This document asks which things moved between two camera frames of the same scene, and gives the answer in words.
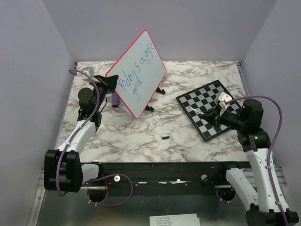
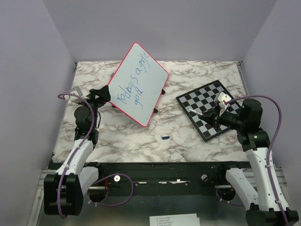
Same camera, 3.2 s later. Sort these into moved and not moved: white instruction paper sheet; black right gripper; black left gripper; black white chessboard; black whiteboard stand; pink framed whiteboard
Moved: pink framed whiteboard; black left gripper; black whiteboard stand
Not moved: black white chessboard; black right gripper; white instruction paper sheet
